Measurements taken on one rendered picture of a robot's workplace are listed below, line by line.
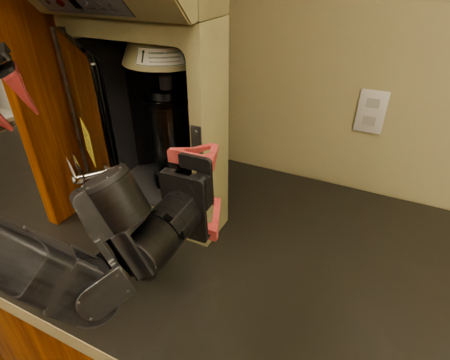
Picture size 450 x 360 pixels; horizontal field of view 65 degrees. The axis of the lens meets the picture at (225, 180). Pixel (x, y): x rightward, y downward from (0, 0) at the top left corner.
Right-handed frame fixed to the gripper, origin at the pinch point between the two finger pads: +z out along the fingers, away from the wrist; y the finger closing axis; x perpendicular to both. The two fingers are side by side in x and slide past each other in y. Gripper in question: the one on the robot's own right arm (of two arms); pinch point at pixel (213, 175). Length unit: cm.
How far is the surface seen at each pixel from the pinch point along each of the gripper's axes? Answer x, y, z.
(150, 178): 29.5, -20.0, 20.6
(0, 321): 52, -45, -16
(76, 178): 19.8, -0.5, -8.3
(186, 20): 7.9, 20.2, 8.7
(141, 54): 21.4, 13.0, 14.3
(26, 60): 44.8, 11.6, 7.9
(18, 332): 46, -46, -16
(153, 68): 18.9, 10.8, 13.9
